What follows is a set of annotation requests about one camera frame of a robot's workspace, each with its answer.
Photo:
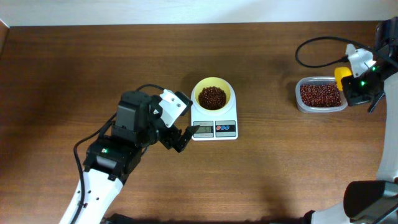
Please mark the white digital kitchen scale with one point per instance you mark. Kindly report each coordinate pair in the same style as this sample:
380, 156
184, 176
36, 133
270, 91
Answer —
222, 125

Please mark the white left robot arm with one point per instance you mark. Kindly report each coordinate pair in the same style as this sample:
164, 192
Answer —
106, 168

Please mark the red adzuki beans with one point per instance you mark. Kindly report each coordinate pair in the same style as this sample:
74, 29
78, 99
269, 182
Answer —
320, 96

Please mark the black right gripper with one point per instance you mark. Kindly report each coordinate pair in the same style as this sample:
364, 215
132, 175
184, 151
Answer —
351, 96

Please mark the clear plastic container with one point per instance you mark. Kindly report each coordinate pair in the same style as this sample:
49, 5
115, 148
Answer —
317, 81

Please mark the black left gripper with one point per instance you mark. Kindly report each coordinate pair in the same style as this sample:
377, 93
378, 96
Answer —
168, 140

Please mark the yellow plastic bowl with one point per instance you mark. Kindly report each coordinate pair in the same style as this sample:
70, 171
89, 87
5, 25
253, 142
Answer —
213, 81

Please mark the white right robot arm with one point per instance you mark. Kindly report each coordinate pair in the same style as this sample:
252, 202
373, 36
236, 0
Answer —
373, 201

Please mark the adzuki beans in bowl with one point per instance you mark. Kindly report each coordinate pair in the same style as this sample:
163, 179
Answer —
212, 98

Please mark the orange plastic scoop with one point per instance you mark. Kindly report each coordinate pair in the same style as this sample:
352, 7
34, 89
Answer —
340, 73

